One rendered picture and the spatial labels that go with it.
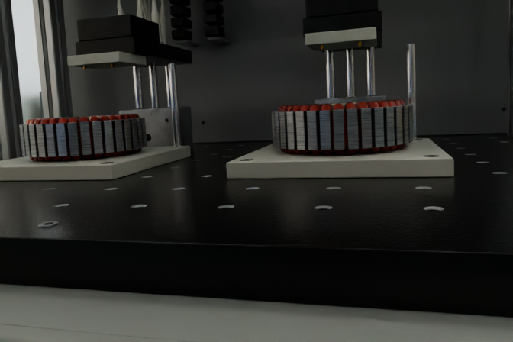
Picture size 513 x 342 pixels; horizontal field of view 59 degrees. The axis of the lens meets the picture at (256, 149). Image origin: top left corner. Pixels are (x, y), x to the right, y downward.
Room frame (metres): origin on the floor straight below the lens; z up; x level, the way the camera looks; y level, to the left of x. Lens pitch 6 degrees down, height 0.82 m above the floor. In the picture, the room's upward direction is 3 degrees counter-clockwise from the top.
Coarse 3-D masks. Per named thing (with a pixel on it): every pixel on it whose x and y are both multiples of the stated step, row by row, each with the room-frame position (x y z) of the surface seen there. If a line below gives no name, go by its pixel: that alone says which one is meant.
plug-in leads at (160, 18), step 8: (120, 0) 0.57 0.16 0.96; (144, 0) 0.59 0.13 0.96; (120, 8) 0.56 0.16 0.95; (144, 8) 0.60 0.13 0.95; (152, 8) 0.55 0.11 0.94; (160, 8) 0.58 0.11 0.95; (144, 16) 0.61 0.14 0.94; (152, 16) 0.55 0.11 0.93; (160, 16) 0.57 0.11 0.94; (160, 24) 0.56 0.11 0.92; (160, 32) 0.55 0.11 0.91; (160, 40) 0.55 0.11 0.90
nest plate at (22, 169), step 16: (16, 160) 0.42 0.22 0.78; (32, 160) 0.41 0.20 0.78; (64, 160) 0.39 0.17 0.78; (80, 160) 0.39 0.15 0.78; (96, 160) 0.38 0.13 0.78; (112, 160) 0.37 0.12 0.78; (128, 160) 0.37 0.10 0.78; (144, 160) 0.39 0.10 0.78; (160, 160) 0.42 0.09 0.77; (0, 176) 0.37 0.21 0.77; (16, 176) 0.37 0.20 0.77; (32, 176) 0.36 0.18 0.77; (48, 176) 0.36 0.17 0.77; (64, 176) 0.36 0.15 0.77; (80, 176) 0.35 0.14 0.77; (96, 176) 0.35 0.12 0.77; (112, 176) 0.34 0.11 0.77
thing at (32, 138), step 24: (48, 120) 0.39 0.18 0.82; (72, 120) 0.39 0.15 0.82; (96, 120) 0.39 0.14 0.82; (120, 120) 0.40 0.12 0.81; (144, 120) 0.44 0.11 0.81; (24, 144) 0.40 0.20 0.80; (48, 144) 0.38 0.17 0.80; (72, 144) 0.38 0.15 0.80; (96, 144) 0.39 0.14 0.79; (120, 144) 0.40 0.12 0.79; (144, 144) 0.43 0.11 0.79
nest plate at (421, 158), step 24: (408, 144) 0.37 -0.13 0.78; (432, 144) 0.36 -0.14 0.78; (240, 168) 0.32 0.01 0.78; (264, 168) 0.31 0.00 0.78; (288, 168) 0.31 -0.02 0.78; (312, 168) 0.30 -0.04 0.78; (336, 168) 0.30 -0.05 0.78; (360, 168) 0.29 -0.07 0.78; (384, 168) 0.29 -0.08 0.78; (408, 168) 0.29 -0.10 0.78; (432, 168) 0.28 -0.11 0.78
